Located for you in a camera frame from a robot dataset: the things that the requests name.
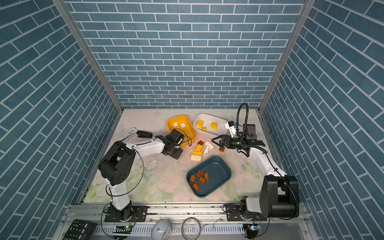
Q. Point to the yellow lego block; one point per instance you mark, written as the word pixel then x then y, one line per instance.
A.
pixel 199 148

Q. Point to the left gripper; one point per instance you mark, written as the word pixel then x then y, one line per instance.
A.
pixel 178 154

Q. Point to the white plastic bin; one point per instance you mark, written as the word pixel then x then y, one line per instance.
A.
pixel 210 126

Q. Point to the grey computer mouse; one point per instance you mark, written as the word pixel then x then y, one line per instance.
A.
pixel 162 230

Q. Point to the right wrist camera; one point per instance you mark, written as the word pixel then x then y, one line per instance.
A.
pixel 232 128

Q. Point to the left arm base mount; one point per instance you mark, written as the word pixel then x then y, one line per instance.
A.
pixel 128 214

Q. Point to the white long lego brick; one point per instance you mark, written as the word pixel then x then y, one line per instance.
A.
pixel 196 158

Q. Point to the teal plastic bin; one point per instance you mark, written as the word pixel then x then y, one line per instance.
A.
pixel 219 174

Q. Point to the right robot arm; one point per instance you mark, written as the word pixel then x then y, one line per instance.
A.
pixel 279 196

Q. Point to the yellow lego cube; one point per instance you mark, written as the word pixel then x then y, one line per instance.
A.
pixel 200 124
pixel 214 126

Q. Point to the white flat lego plate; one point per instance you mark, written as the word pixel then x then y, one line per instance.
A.
pixel 209 145

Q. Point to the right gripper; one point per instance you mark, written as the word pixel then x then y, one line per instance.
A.
pixel 225 137

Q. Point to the black stapler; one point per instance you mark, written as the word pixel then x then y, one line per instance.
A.
pixel 144 134

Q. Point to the yellow lego cube front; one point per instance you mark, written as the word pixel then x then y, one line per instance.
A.
pixel 214 126

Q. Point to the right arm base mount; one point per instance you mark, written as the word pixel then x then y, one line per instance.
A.
pixel 235 213

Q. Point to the black remote keypad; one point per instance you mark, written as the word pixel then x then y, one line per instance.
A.
pixel 80 230

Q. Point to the toothpaste tube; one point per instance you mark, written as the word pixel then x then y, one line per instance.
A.
pixel 129 135

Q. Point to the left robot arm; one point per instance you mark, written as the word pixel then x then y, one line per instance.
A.
pixel 117 163

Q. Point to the yellow plastic bin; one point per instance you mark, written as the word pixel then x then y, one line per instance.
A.
pixel 188 130

